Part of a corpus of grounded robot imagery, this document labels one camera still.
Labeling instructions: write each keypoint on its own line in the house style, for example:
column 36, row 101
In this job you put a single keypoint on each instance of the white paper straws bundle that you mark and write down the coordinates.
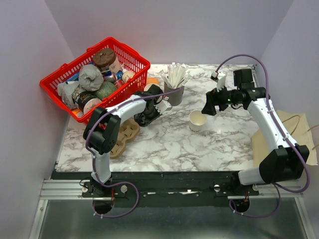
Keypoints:
column 177, row 75

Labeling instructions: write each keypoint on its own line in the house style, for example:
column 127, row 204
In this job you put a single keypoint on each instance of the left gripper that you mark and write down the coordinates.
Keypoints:
column 157, row 115

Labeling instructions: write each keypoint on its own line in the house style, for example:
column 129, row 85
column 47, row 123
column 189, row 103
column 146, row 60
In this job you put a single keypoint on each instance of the black printed paper cup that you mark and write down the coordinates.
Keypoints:
column 85, row 101

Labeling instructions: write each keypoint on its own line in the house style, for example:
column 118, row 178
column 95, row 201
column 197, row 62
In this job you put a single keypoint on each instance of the grey crumpled paper bag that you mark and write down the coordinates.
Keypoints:
column 90, row 78

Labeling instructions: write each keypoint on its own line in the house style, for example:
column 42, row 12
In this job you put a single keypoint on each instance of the grey straw holder cup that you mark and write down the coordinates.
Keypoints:
column 174, row 97

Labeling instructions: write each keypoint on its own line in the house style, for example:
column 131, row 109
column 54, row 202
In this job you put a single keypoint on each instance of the black coffee cup lid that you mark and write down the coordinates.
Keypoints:
column 140, row 120

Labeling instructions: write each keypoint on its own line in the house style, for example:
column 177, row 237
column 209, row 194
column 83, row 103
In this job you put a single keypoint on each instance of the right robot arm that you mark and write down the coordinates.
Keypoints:
column 286, row 157

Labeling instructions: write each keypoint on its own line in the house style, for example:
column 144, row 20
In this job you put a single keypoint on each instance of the white crumpled paper wrapper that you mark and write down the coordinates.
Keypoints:
column 68, row 92

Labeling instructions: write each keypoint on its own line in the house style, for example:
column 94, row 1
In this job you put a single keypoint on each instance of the brown paper bag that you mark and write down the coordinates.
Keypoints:
column 297, row 125

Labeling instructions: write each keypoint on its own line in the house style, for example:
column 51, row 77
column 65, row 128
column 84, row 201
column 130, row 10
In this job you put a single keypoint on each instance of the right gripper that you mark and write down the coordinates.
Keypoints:
column 213, row 98

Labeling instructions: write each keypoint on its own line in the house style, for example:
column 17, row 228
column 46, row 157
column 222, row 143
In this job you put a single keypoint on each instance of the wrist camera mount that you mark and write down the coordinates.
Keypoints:
column 220, row 79
column 163, row 106

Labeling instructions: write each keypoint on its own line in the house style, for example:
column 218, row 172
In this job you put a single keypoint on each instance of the cardboard cup carrier tray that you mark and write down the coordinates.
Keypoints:
column 128, row 131

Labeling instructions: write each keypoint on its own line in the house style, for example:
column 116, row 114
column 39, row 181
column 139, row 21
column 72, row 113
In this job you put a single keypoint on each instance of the green avocado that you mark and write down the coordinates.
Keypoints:
column 106, row 89

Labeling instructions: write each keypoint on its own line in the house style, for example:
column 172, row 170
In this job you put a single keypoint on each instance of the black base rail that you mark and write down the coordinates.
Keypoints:
column 169, row 189

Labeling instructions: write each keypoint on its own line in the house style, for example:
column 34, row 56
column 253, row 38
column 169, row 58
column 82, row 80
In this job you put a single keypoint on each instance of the orange sponge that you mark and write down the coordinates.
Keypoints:
column 152, row 80

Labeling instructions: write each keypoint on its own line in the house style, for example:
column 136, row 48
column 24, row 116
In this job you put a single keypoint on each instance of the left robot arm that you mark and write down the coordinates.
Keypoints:
column 102, row 130

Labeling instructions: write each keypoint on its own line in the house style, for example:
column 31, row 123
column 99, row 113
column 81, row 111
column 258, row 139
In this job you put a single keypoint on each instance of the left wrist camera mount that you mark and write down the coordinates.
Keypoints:
column 163, row 106

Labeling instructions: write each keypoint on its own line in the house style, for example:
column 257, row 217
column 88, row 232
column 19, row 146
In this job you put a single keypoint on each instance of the brown lidded ice cream tub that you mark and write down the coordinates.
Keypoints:
column 104, row 57

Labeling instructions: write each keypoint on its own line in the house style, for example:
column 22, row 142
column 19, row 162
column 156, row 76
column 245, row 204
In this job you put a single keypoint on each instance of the white paper cup stack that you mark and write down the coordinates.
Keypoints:
column 148, row 86

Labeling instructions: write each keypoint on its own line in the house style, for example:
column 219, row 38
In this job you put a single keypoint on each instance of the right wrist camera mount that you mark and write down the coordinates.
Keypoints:
column 220, row 79

